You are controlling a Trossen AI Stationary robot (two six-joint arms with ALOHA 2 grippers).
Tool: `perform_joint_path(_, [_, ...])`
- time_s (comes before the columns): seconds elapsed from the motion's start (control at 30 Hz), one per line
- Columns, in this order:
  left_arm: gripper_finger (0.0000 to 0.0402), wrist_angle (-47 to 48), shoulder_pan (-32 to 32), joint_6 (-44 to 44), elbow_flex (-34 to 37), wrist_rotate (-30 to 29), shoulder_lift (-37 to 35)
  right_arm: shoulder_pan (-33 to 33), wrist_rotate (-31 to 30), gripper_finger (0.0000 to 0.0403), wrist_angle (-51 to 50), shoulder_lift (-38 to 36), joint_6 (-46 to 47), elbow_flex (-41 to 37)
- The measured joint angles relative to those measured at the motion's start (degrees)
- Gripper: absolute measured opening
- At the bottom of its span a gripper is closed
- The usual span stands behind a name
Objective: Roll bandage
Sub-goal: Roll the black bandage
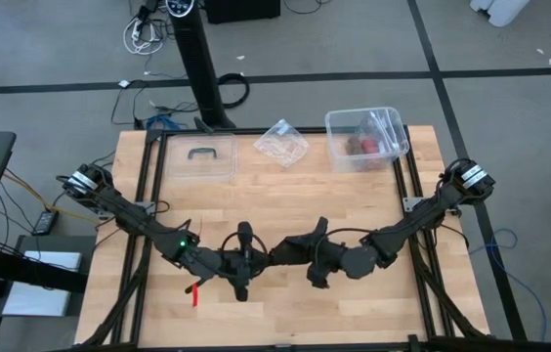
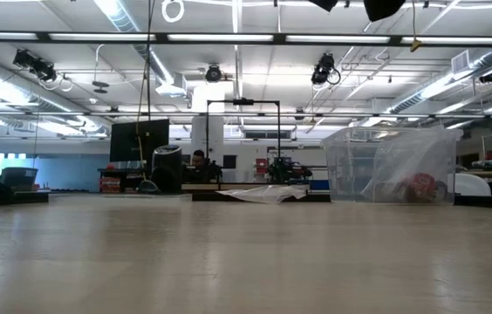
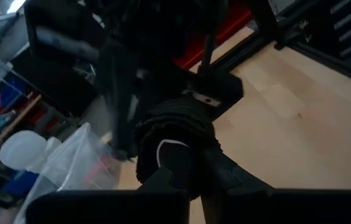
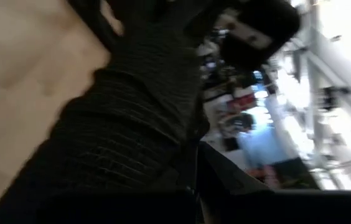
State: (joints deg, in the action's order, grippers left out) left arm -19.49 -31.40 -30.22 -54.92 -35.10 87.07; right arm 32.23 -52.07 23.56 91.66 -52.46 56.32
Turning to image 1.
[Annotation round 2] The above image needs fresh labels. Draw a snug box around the white foam object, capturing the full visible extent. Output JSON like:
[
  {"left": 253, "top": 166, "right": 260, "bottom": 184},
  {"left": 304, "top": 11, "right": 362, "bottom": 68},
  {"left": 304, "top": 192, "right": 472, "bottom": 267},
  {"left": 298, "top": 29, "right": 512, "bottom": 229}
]
[{"left": 469, "top": 0, "right": 531, "bottom": 28}]

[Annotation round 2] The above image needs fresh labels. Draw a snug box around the black camera cable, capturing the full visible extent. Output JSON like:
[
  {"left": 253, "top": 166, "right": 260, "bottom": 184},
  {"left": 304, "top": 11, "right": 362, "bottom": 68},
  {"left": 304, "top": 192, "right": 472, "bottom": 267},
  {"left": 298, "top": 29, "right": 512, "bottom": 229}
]
[
  {"left": 322, "top": 226, "right": 389, "bottom": 245},
  {"left": 220, "top": 231, "right": 268, "bottom": 263}
]

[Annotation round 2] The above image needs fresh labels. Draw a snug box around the white power strip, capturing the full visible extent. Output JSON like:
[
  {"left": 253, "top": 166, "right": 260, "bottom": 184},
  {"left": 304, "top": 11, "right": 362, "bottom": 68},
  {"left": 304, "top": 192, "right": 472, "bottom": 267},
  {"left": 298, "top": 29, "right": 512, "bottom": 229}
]
[{"left": 122, "top": 14, "right": 167, "bottom": 57}]

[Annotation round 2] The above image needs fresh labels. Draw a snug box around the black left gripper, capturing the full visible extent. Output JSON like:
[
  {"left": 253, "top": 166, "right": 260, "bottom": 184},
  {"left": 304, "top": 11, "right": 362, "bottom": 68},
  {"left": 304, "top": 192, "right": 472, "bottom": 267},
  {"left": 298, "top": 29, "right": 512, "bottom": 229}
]
[{"left": 191, "top": 221, "right": 273, "bottom": 303}]

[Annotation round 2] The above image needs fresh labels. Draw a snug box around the black tower fan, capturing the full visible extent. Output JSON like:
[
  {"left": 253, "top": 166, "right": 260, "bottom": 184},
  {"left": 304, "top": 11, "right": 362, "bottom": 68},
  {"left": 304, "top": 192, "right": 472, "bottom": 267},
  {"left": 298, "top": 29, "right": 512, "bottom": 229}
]
[{"left": 164, "top": 0, "right": 237, "bottom": 131}]

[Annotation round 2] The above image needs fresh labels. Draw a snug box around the clear plastic bin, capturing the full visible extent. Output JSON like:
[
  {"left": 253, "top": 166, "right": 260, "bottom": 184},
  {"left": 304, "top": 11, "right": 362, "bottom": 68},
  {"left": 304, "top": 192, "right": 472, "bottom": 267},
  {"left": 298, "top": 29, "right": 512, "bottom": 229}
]
[{"left": 323, "top": 106, "right": 411, "bottom": 174}]

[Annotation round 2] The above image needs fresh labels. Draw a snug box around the long blue cable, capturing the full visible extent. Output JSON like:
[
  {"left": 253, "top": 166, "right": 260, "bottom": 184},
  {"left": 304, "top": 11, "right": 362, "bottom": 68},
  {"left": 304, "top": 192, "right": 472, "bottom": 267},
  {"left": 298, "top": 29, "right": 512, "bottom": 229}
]
[{"left": 467, "top": 227, "right": 549, "bottom": 342}]

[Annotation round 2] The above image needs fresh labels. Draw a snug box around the black coiled cable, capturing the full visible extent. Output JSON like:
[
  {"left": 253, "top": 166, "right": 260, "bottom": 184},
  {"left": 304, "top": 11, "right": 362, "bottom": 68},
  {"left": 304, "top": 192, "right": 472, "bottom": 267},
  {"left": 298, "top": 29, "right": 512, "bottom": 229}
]
[{"left": 216, "top": 71, "right": 252, "bottom": 110}]

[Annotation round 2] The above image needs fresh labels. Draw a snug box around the clear plastic bag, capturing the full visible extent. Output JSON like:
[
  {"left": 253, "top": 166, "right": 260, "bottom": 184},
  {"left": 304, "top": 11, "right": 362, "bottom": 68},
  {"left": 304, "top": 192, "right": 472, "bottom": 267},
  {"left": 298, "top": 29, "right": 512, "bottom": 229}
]
[{"left": 252, "top": 117, "right": 311, "bottom": 170}]

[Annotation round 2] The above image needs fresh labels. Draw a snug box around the tangled blue cable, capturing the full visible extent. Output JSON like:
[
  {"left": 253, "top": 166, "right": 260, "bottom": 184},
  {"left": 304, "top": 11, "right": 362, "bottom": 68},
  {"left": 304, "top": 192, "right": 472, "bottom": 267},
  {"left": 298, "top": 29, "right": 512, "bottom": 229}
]
[{"left": 144, "top": 113, "right": 179, "bottom": 132}]

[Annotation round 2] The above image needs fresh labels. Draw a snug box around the clear bin lid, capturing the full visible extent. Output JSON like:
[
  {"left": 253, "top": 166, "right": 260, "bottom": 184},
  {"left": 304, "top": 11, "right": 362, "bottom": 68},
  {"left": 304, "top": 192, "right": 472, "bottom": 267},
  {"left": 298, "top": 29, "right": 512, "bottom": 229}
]
[{"left": 164, "top": 133, "right": 239, "bottom": 184}]

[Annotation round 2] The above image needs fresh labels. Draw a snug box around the black table frame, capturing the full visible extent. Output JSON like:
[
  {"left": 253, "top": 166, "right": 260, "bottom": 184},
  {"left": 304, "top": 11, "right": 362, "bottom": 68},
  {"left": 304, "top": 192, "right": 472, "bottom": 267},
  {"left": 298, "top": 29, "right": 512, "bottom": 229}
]
[{"left": 73, "top": 127, "right": 492, "bottom": 352}]

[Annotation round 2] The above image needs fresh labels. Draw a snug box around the black right camera cable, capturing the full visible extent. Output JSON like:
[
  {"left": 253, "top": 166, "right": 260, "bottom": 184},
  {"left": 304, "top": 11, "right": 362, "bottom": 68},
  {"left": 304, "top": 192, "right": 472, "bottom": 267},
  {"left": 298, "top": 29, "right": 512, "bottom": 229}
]
[{"left": 322, "top": 226, "right": 389, "bottom": 245}]

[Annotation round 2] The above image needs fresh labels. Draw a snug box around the white panel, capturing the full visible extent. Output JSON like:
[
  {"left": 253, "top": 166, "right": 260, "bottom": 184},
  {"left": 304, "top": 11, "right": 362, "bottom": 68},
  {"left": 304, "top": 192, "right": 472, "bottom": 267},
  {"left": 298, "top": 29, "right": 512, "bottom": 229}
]
[{"left": 0, "top": 249, "right": 84, "bottom": 318}]

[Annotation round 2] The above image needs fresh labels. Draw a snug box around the crinkled clear wrapper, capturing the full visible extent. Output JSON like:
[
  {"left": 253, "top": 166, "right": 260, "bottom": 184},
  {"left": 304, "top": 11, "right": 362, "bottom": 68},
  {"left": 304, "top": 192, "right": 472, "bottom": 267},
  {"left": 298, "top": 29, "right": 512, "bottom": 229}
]
[{"left": 367, "top": 110, "right": 403, "bottom": 153}]

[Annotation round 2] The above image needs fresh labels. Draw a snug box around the black power brick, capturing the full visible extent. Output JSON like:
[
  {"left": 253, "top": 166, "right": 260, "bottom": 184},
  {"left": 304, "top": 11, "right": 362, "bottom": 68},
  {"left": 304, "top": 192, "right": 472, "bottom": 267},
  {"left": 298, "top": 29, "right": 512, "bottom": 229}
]
[{"left": 32, "top": 208, "right": 61, "bottom": 237}]

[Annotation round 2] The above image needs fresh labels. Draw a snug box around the black left camera cable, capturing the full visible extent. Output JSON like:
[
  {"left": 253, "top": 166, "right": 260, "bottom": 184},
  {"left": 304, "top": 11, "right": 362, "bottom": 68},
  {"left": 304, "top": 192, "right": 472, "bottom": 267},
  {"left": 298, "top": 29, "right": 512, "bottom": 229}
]
[{"left": 220, "top": 231, "right": 268, "bottom": 263}]

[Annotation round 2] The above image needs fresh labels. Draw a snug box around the black floor box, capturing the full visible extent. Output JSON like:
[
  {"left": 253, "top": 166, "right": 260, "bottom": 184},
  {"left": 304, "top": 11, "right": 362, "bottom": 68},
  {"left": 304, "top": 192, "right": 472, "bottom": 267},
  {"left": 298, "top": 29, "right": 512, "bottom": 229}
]
[{"left": 204, "top": 0, "right": 282, "bottom": 25}]

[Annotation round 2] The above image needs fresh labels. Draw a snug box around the black desk leg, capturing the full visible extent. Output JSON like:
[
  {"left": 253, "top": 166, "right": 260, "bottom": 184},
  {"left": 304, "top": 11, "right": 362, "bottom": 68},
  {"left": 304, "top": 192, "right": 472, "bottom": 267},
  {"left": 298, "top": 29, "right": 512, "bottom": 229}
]
[{"left": 0, "top": 242, "right": 90, "bottom": 295}]

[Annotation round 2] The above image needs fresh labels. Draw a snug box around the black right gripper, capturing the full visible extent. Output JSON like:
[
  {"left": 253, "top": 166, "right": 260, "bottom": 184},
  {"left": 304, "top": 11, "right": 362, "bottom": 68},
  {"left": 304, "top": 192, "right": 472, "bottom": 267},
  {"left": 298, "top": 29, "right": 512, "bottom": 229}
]
[{"left": 274, "top": 216, "right": 351, "bottom": 290}]

